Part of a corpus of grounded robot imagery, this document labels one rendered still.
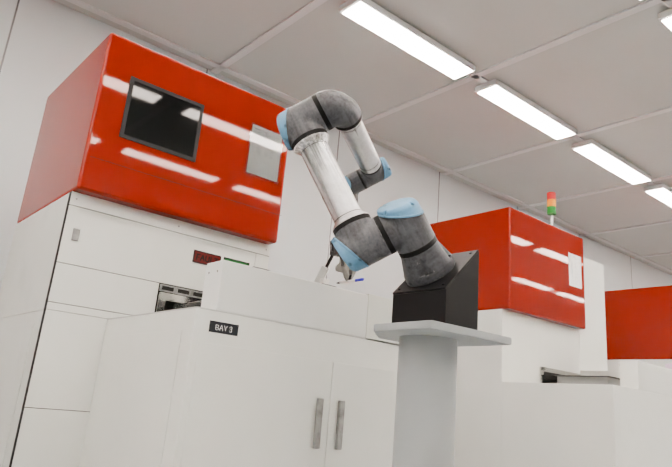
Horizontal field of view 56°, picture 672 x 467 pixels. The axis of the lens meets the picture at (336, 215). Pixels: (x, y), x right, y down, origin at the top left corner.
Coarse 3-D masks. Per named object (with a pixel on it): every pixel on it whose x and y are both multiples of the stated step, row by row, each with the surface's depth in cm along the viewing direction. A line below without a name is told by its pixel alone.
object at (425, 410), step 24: (384, 336) 180; (408, 336) 172; (432, 336) 169; (456, 336) 166; (480, 336) 166; (504, 336) 173; (408, 360) 169; (432, 360) 167; (456, 360) 172; (408, 384) 167; (432, 384) 165; (408, 408) 165; (432, 408) 163; (408, 432) 163; (432, 432) 162; (408, 456) 161; (432, 456) 160
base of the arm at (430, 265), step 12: (432, 240) 176; (420, 252) 175; (432, 252) 175; (444, 252) 177; (408, 264) 177; (420, 264) 175; (432, 264) 174; (444, 264) 175; (408, 276) 178; (420, 276) 176; (432, 276) 174
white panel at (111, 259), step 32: (64, 224) 211; (96, 224) 218; (128, 224) 225; (160, 224) 233; (192, 224) 242; (64, 256) 209; (96, 256) 216; (128, 256) 223; (160, 256) 231; (192, 256) 239; (224, 256) 248; (256, 256) 258; (64, 288) 207; (96, 288) 214; (128, 288) 221; (192, 288) 237
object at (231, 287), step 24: (216, 264) 178; (240, 264) 179; (216, 288) 175; (240, 288) 178; (264, 288) 183; (288, 288) 188; (312, 288) 194; (336, 288) 200; (240, 312) 176; (264, 312) 182; (288, 312) 187; (312, 312) 193; (336, 312) 199; (360, 312) 205; (360, 336) 203
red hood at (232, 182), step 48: (96, 48) 239; (144, 48) 236; (48, 96) 282; (96, 96) 222; (144, 96) 232; (192, 96) 246; (240, 96) 260; (48, 144) 258; (96, 144) 218; (144, 144) 229; (192, 144) 241; (240, 144) 256; (48, 192) 238; (96, 192) 215; (144, 192) 226; (192, 192) 238; (240, 192) 252
